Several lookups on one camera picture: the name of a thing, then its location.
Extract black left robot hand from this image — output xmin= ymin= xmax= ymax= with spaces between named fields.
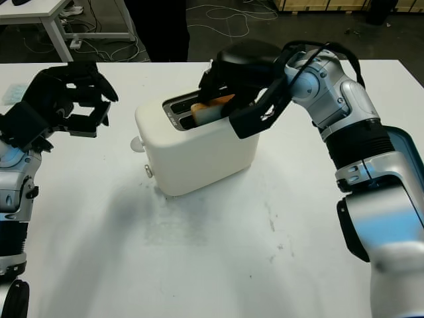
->
xmin=21 ymin=61 xmax=119 ymax=138

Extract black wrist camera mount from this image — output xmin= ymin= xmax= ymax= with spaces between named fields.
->
xmin=0 ymin=101 xmax=54 ymax=153
xmin=228 ymin=78 xmax=294 ymax=140

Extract white floor cable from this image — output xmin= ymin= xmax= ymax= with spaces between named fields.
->
xmin=185 ymin=5 xmax=279 ymax=37

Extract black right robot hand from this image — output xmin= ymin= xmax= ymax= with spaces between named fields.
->
xmin=197 ymin=39 xmax=286 ymax=117

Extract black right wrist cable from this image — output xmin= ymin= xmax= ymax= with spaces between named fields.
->
xmin=281 ymin=40 xmax=367 ymax=90

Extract blue plastic tray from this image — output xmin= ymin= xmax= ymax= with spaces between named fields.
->
xmin=386 ymin=125 xmax=424 ymax=229

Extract light blue ice tray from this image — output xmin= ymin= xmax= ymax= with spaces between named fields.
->
xmin=1 ymin=82 xmax=29 ymax=106

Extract white desk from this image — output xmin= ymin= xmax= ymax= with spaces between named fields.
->
xmin=0 ymin=0 xmax=137 ymax=62

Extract stack of wooden crates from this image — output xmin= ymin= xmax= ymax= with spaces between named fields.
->
xmin=273 ymin=0 xmax=368 ymax=16

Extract slice of toast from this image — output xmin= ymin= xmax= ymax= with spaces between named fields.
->
xmin=191 ymin=94 xmax=237 ymax=127

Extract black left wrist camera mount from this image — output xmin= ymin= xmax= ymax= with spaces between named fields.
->
xmin=0 ymin=101 xmax=54 ymax=153

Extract person's dark legs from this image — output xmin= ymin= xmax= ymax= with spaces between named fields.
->
xmin=147 ymin=0 xmax=191 ymax=63

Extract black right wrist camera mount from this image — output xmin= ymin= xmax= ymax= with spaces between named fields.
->
xmin=228 ymin=78 xmax=294 ymax=140

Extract cream white toaster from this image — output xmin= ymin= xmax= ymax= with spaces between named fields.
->
xmin=129 ymin=83 xmax=261 ymax=197

